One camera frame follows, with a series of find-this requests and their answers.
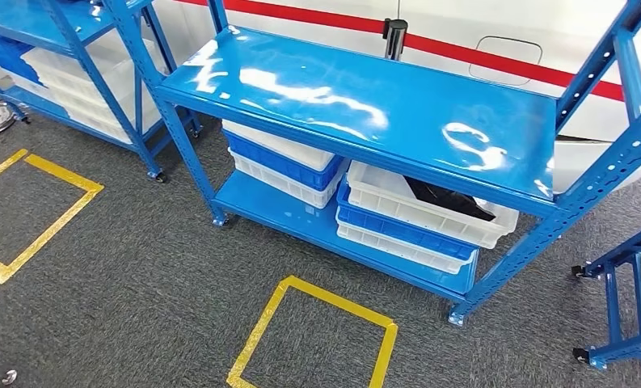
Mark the blue metal shelf rack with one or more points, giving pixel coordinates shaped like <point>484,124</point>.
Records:
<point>352,107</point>
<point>31,21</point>
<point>614,300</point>

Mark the black plastic part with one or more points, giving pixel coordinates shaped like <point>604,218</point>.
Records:
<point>448,201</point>

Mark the white plastic crate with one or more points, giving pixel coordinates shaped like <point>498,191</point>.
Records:
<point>100,115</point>
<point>282,185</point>
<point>395,247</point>
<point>25,88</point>
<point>384,198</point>
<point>277,144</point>
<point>57,69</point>

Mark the red barrier belt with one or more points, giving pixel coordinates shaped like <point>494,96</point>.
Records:
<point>443,49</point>

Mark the white car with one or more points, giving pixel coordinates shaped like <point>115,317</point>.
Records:
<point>459,21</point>

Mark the yellow floor tape square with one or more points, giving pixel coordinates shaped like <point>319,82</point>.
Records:
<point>63,174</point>

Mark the black stanchion post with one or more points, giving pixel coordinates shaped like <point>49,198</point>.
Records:
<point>395,37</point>

